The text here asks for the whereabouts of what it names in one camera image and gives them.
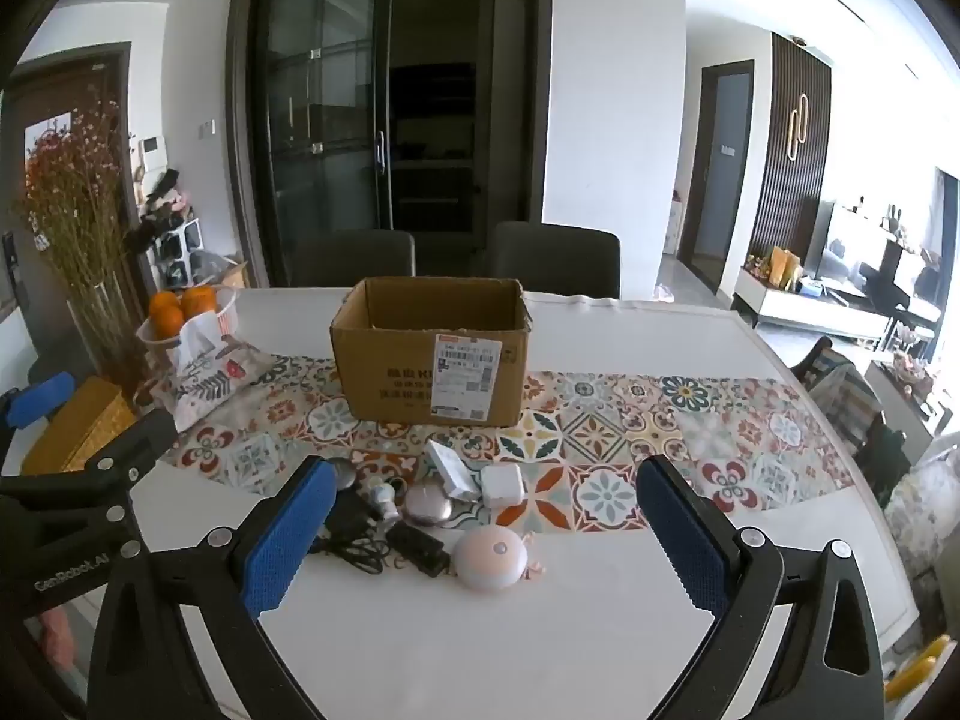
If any white rectangular box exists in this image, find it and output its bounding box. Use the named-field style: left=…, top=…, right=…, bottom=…
left=422, top=439, right=481, bottom=500

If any white low media cabinet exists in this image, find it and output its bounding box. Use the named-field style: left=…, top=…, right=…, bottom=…
left=733, top=266, right=893, bottom=350

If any clear glass vase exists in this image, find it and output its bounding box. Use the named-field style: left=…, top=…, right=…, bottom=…
left=67, top=274, right=147, bottom=391

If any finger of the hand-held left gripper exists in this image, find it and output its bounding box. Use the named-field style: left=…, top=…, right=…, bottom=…
left=0, top=371, right=77, bottom=432
left=0, top=409, right=181, bottom=542

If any yellow paper bag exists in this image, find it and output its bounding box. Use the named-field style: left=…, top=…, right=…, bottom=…
left=769, top=246, right=803, bottom=290

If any small black rectangular box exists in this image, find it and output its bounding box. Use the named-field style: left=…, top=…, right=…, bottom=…
left=385, top=521, right=452, bottom=578

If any white charger cube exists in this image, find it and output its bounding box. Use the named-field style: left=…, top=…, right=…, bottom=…
left=480, top=463, right=526, bottom=509

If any dark glass sliding door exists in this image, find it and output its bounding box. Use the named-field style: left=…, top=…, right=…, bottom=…
left=227, top=0, right=556, bottom=287

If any brown entry door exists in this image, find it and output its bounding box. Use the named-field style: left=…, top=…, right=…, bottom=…
left=0, top=41, right=140, bottom=323

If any black power adapter with cable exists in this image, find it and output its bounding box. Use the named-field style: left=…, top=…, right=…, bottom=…
left=307, top=491, right=391, bottom=575

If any patterned tile-print table runner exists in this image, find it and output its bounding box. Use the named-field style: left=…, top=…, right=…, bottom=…
left=157, top=352, right=856, bottom=533

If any dark interior door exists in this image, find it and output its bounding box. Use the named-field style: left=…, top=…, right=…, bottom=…
left=679, top=60, right=755, bottom=293

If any white shoe rack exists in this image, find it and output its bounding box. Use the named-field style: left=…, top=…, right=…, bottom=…
left=124, top=165, right=207, bottom=290

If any brown cardboard box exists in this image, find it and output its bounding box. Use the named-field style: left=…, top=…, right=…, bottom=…
left=330, top=276, right=533, bottom=426

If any leaf-print fabric tissue pouch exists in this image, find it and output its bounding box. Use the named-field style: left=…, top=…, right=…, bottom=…
left=154, top=313, right=282, bottom=432

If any yellow plastic object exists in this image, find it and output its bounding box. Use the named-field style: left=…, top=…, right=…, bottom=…
left=885, top=634, right=957, bottom=702

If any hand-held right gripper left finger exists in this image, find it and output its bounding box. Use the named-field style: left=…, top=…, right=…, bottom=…
left=88, top=456, right=338, bottom=720

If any flat screen television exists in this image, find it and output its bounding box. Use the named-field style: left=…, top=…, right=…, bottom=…
left=814, top=199, right=942, bottom=316

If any silver round case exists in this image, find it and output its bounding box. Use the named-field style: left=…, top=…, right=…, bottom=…
left=403, top=480, right=453, bottom=527

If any chair draped with cloth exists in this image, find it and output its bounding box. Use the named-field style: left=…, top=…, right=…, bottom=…
left=795, top=337, right=931, bottom=496

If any dried red flower bunch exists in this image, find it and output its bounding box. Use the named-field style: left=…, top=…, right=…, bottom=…
left=11, top=90, right=143, bottom=301

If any dark grey dining chair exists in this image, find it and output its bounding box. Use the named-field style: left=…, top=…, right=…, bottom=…
left=291, top=229, right=417, bottom=287
left=487, top=221, right=622, bottom=299

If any dark slatted wall panel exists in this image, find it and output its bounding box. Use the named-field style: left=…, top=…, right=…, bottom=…
left=750, top=31, right=833, bottom=271

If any white fruit basket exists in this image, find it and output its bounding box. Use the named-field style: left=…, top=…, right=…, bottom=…
left=136, top=286, right=239, bottom=361

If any small white figurine keychain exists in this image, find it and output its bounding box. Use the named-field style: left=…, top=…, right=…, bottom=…
left=365, top=478, right=406, bottom=522

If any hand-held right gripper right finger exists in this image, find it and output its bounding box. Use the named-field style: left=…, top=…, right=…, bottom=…
left=636, top=454, right=887, bottom=720

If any yellow woven storage box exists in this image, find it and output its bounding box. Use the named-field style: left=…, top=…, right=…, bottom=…
left=21, top=376, right=140, bottom=475

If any pink round device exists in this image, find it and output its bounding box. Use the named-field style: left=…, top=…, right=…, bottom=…
left=454, top=526, right=545, bottom=592

